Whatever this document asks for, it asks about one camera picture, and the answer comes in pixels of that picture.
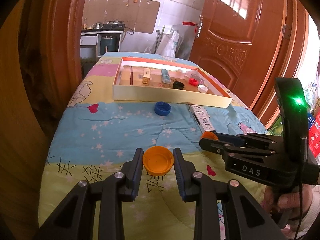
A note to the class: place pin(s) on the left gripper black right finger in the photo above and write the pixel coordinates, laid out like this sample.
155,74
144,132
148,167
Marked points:
184,170

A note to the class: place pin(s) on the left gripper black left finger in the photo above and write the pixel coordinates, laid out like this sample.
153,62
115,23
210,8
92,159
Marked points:
130,182

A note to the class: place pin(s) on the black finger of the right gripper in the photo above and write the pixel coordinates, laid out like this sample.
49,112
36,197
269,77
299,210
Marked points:
234,140
213,146

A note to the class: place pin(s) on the orange bottle cap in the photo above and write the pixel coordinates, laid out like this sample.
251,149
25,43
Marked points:
209,135
158,161

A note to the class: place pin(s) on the white hello kitty lighter case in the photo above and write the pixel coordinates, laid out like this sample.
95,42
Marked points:
201,116

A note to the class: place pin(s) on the white bottle cap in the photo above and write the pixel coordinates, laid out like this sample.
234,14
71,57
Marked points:
202,89

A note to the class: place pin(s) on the blue bottle cap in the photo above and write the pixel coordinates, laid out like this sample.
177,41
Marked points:
162,108

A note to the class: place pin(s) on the clear glitter lighter case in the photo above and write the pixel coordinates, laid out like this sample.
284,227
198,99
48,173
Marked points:
193,74

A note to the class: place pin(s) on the red bottle cap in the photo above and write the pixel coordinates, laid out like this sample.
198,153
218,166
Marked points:
193,82

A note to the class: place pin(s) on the black bottle cap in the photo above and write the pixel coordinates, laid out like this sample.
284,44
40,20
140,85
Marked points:
178,85

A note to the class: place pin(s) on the teal floral lighter case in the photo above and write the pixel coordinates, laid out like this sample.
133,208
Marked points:
165,76

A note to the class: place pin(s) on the person's right hand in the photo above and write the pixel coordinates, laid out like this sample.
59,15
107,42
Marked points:
288,201

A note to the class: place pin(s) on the cartoon sheep patterned tablecloth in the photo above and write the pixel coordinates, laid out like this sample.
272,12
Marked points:
96,135

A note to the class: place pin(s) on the colourful cardboard carton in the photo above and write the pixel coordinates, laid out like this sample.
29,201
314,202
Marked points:
312,99

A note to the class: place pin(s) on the orange rimmed cardboard tray box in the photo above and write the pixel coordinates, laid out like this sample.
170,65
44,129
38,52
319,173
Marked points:
128,86

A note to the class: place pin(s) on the brown wooden door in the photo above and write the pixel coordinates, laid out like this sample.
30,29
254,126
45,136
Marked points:
246,44

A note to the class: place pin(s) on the white plastic bags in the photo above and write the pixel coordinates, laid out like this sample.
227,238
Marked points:
165,44

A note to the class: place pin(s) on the dark green air fryer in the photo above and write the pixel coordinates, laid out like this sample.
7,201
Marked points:
108,44

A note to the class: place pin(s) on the white kitchen counter cabinet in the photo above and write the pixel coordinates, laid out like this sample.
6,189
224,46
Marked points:
90,42

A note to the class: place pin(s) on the black gas stove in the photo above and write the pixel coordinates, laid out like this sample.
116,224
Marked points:
113,26

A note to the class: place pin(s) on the cardboard wall sheet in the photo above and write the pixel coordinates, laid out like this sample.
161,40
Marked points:
138,15

